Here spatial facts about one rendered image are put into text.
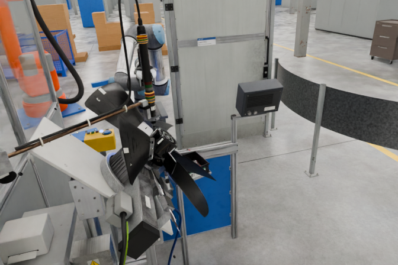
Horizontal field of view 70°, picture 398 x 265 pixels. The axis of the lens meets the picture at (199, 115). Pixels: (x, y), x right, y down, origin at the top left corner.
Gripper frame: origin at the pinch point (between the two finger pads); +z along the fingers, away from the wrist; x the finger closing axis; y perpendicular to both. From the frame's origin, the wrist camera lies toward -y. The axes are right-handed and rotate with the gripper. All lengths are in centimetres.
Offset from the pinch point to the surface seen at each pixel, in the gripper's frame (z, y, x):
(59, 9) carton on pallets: -784, -4, 168
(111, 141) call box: -34, 45, 23
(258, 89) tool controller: -33, 25, -67
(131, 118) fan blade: 1.3, 17.6, 8.9
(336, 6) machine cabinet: -819, 50, -745
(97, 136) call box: -37, 41, 30
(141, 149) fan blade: 23.9, 20.7, 6.7
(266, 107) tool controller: -35, 39, -74
